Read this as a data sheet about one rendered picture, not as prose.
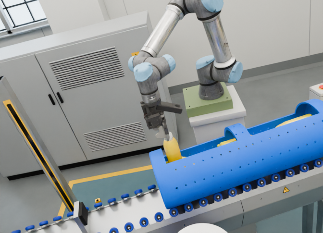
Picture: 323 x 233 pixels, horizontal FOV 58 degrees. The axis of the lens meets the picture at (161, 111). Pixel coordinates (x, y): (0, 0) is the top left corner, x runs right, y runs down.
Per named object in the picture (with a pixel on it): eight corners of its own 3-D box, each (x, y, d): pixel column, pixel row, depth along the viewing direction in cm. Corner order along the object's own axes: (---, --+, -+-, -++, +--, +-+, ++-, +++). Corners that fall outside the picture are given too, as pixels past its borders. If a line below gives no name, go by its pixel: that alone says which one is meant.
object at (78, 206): (85, 221, 152) (74, 202, 144) (93, 219, 152) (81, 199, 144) (85, 238, 143) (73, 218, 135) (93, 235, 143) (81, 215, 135)
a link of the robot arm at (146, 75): (156, 61, 111) (141, 71, 106) (163, 86, 117) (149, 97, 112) (142, 59, 116) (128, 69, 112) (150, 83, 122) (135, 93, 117)
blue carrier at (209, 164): (159, 184, 160) (145, 141, 147) (306, 135, 164) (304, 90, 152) (170, 222, 134) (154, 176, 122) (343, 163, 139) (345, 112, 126)
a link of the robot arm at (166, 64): (155, 52, 125) (138, 63, 120) (175, 53, 118) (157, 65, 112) (160, 68, 129) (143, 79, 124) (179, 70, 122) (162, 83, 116)
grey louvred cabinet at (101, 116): (23, 154, 396) (-40, 58, 321) (177, 122, 372) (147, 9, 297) (6, 184, 350) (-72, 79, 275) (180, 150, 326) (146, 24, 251)
